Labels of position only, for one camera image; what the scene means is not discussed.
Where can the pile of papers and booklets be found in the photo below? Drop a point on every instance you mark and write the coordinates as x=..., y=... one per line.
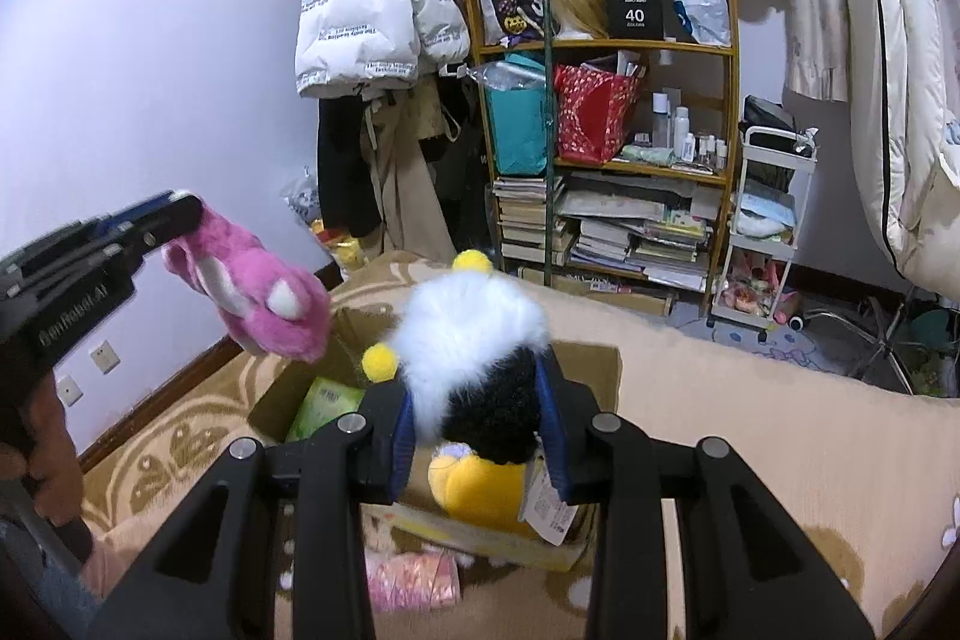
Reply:
x=637, y=235

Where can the printed cardboard box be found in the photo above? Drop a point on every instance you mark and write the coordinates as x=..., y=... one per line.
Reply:
x=292, y=385

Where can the plastic bag of toys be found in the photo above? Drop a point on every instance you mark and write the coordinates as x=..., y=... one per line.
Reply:
x=337, y=250

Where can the green tissue pack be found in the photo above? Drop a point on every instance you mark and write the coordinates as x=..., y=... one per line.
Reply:
x=326, y=407

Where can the metal stand legs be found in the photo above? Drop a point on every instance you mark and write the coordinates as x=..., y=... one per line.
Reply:
x=885, y=340

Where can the white wall socket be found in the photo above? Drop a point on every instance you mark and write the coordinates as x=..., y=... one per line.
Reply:
x=105, y=356
x=69, y=389

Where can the person's left hand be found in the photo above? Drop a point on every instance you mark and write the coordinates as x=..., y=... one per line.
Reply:
x=56, y=460

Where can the white trolley cart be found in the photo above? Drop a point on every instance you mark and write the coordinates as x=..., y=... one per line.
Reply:
x=765, y=246

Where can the teal bag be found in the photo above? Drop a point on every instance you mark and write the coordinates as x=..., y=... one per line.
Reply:
x=514, y=123

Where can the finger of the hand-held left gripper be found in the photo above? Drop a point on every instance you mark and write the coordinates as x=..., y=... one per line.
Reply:
x=169, y=224
x=142, y=211

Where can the beige pants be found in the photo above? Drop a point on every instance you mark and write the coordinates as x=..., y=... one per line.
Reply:
x=405, y=183

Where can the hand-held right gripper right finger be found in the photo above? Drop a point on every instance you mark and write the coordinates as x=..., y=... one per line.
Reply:
x=559, y=452

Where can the row of cosmetic bottles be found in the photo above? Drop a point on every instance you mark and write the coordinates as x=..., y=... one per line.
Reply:
x=682, y=130

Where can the green pole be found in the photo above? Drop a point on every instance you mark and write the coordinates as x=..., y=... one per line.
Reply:
x=550, y=160

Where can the stack of books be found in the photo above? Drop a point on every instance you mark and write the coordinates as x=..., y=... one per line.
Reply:
x=525, y=220

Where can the blue white cloth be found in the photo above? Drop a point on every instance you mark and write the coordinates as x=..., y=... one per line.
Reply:
x=765, y=212

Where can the pink cloth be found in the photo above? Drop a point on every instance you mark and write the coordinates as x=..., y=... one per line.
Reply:
x=112, y=565

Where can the wooden shelf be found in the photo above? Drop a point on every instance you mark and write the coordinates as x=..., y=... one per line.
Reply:
x=600, y=49

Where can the pink swirl roll plush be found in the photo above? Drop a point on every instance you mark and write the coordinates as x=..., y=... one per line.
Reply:
x=412, y=580

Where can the black box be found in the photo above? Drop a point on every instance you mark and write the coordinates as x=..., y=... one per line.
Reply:
x=634, y=10

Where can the pink plush toy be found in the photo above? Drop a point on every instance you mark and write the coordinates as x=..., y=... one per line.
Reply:
x=262, y=302

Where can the red patterned bag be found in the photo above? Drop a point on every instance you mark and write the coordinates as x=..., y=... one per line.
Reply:
x=592, y=115

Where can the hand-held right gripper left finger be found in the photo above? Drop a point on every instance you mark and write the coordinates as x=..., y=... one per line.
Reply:
x=406, y=445

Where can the white black fluffy plush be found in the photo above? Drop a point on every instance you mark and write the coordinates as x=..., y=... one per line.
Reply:
x=465, y=340

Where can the person's left forearm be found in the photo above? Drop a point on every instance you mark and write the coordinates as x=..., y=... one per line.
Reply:
x=34, y=572

